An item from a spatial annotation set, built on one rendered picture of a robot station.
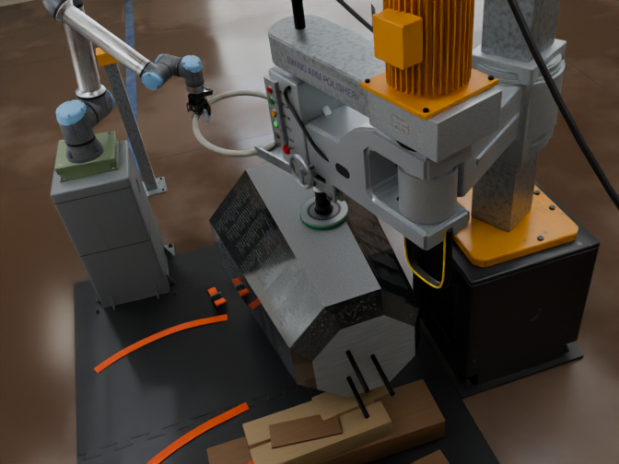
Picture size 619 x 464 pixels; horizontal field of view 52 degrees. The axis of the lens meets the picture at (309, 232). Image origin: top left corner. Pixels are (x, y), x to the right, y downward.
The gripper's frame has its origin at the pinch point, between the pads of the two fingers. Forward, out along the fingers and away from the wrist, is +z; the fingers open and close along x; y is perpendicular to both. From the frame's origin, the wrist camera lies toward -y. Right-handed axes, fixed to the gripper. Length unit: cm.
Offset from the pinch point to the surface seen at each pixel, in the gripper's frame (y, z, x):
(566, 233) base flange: 9, -10, 182
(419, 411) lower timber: 80, 54, 150
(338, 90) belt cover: 53, -86, 93
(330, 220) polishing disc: 40, -5, 88
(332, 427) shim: 106, 45, 119
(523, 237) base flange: 18, -8, 166
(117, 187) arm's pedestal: 42, 23, -29
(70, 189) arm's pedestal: 55, 21, -49
